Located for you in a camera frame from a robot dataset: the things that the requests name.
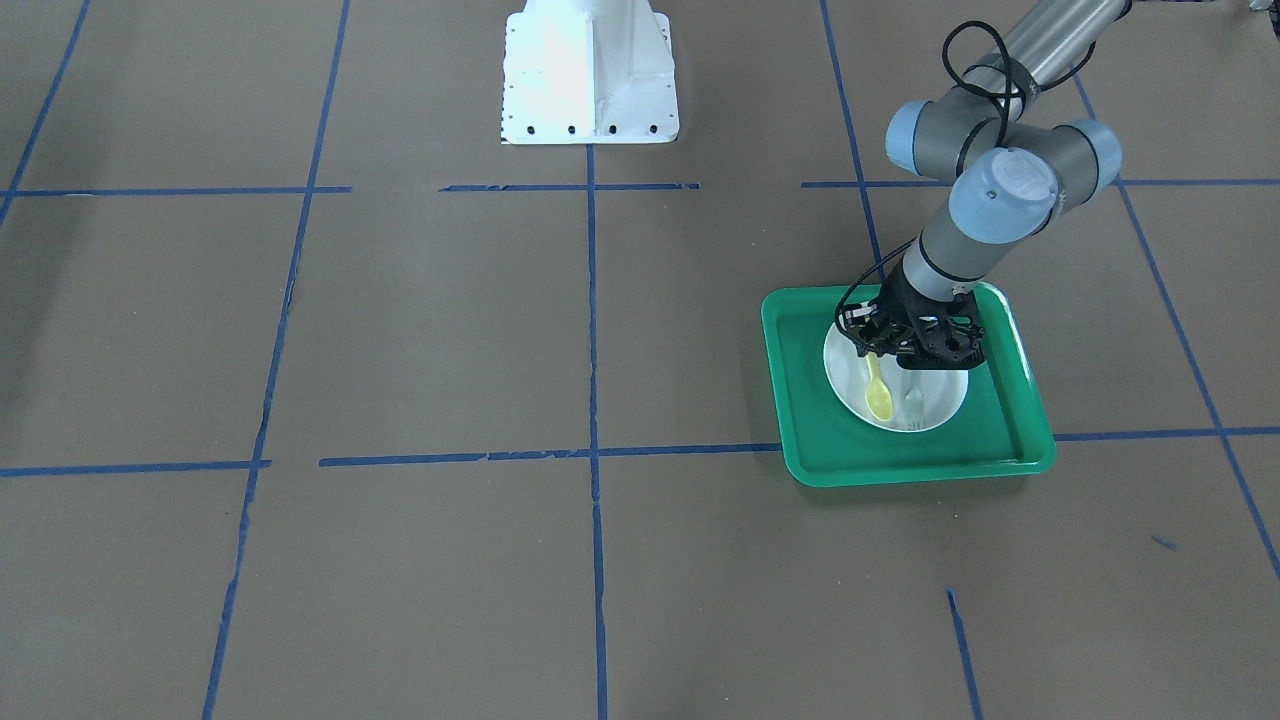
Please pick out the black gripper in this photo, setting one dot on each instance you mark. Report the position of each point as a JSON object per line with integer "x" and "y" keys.
{"x": 897, "y": 303}

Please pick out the yellow plastic spoon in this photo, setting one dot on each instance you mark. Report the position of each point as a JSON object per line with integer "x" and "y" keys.
{"x": 878, "y": 396}

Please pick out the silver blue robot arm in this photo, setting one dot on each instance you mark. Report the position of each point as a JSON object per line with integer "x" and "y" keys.
{"x": 1007, "y": 181}

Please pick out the white round plate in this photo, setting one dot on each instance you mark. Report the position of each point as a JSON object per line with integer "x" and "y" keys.
{"x": 847, "y": 374}

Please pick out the pale green plastic fork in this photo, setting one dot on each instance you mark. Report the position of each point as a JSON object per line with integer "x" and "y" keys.
{"x": 913, "y": 403}

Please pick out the green plastic tray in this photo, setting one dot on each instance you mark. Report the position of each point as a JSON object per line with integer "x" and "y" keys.
{"x": 1001, "y": 430}

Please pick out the brown paper table cover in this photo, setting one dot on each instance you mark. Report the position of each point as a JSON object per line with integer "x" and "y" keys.
{"x": 319, "y": 402}

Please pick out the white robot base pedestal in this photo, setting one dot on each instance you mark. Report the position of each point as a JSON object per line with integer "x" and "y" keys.
{"x": 580, "y": 72}

